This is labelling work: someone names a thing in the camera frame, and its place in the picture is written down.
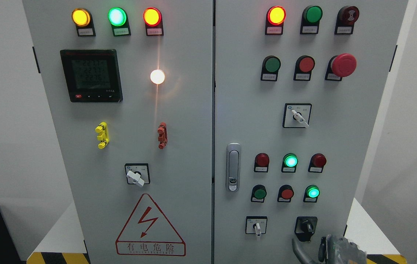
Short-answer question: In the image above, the black rotary knob switch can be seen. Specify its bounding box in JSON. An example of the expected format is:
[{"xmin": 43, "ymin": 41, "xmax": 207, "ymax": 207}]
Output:
[{"xmin": 294, "ymin": 217, "xmax": 318, "ymax": 242}]

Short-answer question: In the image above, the grey electrical cabinet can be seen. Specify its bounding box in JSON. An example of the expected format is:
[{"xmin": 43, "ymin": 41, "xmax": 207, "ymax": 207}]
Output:
[{"xmin": 23, "ymin": 0, "xmax": 408, "ymax": 264}]

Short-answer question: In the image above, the red terminal connector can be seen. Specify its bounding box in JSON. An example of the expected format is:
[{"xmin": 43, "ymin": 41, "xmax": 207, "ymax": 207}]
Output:
[{"xmin": 157, "ymin": 122, "xmax": 168, "ymax": 149}]

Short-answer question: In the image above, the dark red indicator light left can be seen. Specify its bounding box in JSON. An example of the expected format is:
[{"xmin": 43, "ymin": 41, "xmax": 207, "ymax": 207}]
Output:
[{"xmin": 254, "ymin": 153, "xmax": 269, "ymax": 173}]

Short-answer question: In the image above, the dark red indicator light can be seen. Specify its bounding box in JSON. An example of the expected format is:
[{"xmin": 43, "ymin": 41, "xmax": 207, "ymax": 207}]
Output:
[
  {"xmin": 254, "ymin": 153, "xmax": 269, "ymax": 173},
  {"xmin": 308, "ymin": 153, "xmax": 327, "ymax": 173}
]

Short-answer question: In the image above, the white lit lamp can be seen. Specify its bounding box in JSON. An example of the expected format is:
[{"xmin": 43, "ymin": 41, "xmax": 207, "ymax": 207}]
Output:
[{"xmin": 150, "ymin": 69, "xmax": 166, "ymax": 85}]

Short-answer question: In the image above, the green push button lower row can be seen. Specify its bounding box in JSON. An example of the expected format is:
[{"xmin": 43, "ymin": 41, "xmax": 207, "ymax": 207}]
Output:
[{"xmin": 250, "ymin": 184, "xmax": 267, "ymax": 203}]

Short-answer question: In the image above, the lit green indicator light middle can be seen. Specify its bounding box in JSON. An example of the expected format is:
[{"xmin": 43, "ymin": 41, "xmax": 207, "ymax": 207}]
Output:
[{"xmin": 281, "ymin": 153, "xmax": 298, "ymax": 173}]

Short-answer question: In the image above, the lit green indicator light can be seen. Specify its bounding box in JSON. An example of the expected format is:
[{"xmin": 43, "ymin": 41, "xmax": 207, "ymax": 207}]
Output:
[
  {"xmin": 281, "ymin": 153, "xmax": 298, "ymax": 173},
  {"xmin": 108, "ymin": 7, "xmax": 131, "ymax": 36}
]

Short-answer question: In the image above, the green push button second row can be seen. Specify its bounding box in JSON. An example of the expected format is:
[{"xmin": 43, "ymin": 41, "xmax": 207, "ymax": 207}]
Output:
[{"xmin": 261, "ymin": 55, "xmax": 281, "ymax": 81}]

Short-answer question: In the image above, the red push button lower row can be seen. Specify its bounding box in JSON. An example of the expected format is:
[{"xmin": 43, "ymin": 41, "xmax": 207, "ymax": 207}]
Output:
[{"xmin": 277, "ymin": 184, "xmax": 294, "ymax": 203}]

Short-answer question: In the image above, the yellow terminal connector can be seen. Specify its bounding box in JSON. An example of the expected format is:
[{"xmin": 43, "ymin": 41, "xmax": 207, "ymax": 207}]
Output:
[{"xmin": 95, "ymin": 122, "xmax": 110, "ymax": 149}]

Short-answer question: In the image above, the dark red indicator light right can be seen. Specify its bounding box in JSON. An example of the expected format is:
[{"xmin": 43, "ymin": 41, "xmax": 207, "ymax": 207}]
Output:
[{"xmin": 308, "ymin": 153, "xmax": 327, "ymax": 173}]

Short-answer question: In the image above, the red electrical hazard sticker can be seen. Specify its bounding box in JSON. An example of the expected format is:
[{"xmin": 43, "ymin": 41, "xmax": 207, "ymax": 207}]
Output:
[{"xmin": 115, "ymin": 193, "xmax": 186, "ymax": 257}]

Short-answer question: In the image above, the red push button second row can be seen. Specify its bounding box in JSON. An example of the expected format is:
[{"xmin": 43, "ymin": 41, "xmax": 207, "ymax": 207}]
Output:
[{"xmin": 293, "ymin": 55, "xmax": 315, "ymax": 81}]

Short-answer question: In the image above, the lit green push button lower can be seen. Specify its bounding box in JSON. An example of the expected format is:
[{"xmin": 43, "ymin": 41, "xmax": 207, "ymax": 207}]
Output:
[{"xmin": 303, "ymin": 184, "xmax": 320, "ymax": 203}]

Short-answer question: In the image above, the red-orange indicator light left door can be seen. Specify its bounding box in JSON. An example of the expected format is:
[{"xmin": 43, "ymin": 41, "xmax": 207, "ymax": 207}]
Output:
[{"xmin": 143, "ymin": 7, "xmax": 164, "ymax": 36}]

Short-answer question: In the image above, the red-orange indicator light door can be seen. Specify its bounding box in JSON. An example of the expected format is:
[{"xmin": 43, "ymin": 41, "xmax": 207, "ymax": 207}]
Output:
[
  {"xmin": 143, "ymin": 7, "xmax": 164, "ymax": 36},
  {"xmin": 265, "ymin": 5, "xmax": 286, "ymax": 35}
]

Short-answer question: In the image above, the black digital power meter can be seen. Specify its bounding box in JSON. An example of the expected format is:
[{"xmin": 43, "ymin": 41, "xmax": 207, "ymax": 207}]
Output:
[{"xmin": 60, "ymin": 49, "xmax": 123, "ymax": 103}]

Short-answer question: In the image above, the red-orange indicator light right door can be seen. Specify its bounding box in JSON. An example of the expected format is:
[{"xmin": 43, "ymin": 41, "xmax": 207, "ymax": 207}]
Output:
[{"xmin": 265, "ymin": 5, "xmax": 286, "ymax": 35}]

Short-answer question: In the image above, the lit green indicator light top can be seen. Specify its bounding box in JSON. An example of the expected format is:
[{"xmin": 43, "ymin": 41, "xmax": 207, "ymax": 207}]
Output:
[{"xmin": 108, "ymin": 7, "xmax": 131, "ymax": 36}]

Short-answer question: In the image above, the red emergency stop button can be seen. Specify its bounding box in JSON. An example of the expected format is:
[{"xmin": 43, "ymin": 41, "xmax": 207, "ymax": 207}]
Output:
[{"xmin": 324, "ymin": 53, "xmax": 357, "ymax": 81}]

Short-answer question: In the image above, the green push button top right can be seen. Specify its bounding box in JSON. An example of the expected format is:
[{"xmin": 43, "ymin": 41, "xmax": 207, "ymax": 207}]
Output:
[{"xmin": 300, "ymin": 5, "xmax": 323, "ymax": 34}]

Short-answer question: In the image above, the yellow indicator light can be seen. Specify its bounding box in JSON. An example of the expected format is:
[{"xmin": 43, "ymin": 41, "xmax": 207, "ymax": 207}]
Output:
[{"xmin": 71, "ymin": 7, "xmax": 96, "ymax": 37}]

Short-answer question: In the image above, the dark red buzzer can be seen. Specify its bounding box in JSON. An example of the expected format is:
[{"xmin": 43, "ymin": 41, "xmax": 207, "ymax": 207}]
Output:
[{"xmin": 335, "ymin": 5, "xmax": 359, "ymax": 35}]

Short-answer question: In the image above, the white platform with hazard stripes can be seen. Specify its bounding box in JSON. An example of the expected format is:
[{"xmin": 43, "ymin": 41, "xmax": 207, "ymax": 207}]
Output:
[{"xmin": 26, "ymin": 199, "xmax": 407, "ymax": 264}]

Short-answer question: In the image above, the silver door handle lock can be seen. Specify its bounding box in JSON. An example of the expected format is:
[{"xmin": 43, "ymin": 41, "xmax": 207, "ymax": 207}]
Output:
[{"xmin": 226, "ymin": 143, "xmax": 241, "ymax": 192}]

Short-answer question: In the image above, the white selector switch left door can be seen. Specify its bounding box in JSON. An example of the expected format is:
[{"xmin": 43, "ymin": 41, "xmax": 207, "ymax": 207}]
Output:
[{"xmin": 124, "ymin": 163, "xmax": 151, "ymax": 187}]

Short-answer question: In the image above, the white selector switch upper right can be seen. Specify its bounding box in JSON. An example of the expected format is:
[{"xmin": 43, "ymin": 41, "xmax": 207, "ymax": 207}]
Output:
[{"xmin": 282, "ymin": 103, "xmax": 312, "ymax": 128}]

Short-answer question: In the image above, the small white selector switch bottom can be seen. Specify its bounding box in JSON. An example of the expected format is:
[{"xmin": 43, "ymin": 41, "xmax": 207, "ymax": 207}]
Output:
[{"xmin": 245, "ymin": 216, "xmax": 268, "ymax": 239}]

